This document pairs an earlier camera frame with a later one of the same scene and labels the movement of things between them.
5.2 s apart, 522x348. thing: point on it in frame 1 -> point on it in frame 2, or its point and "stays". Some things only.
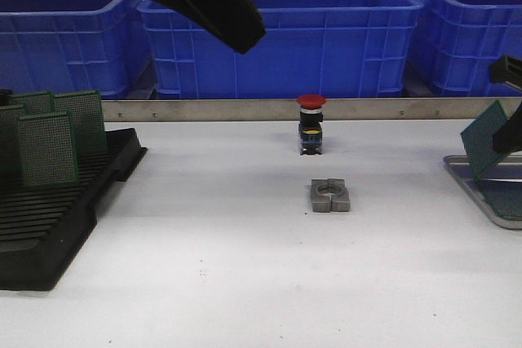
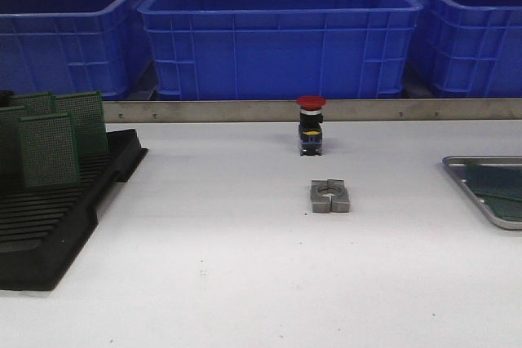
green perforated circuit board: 478,138 -> 503,181
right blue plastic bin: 465,18 stays
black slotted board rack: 44,227 stays
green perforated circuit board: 506,203 stays
